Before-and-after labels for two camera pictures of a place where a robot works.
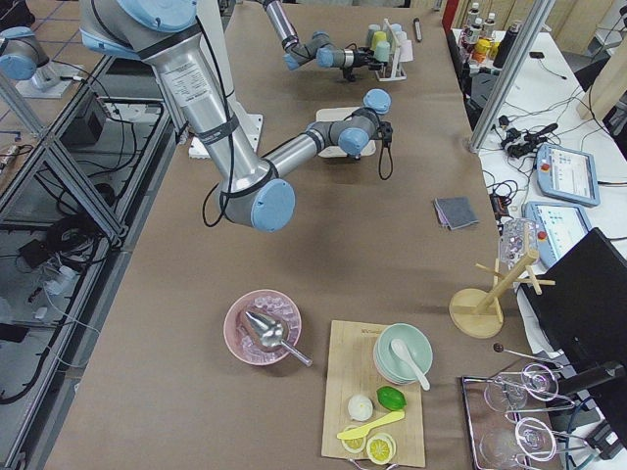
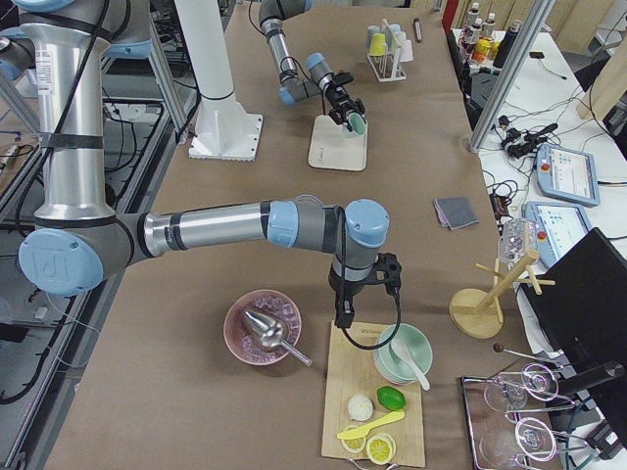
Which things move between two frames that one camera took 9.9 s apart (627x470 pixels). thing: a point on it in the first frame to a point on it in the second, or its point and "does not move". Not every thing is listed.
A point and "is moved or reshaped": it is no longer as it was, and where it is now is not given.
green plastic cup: (382, 51) is moved or reshaped
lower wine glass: (533, 439) does not move
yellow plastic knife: (388, 419) does not move
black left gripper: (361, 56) to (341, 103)
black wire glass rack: (512, 418) does not move
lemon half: (380, 448) does not move
